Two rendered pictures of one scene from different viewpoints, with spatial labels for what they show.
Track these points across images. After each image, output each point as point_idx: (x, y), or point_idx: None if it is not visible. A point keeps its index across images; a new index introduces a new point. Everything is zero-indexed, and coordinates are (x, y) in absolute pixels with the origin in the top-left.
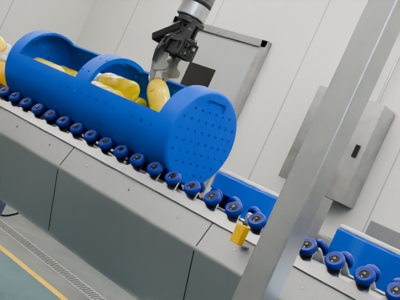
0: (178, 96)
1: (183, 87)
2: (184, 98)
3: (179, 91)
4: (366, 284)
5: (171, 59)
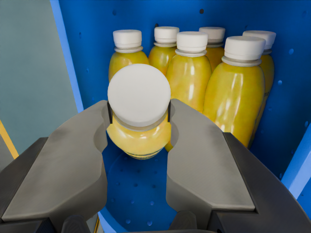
0: (98, 213)
1: (305, 131)
2: (101, 224)
3: (103, 218)
4: None
5: (188, 206)
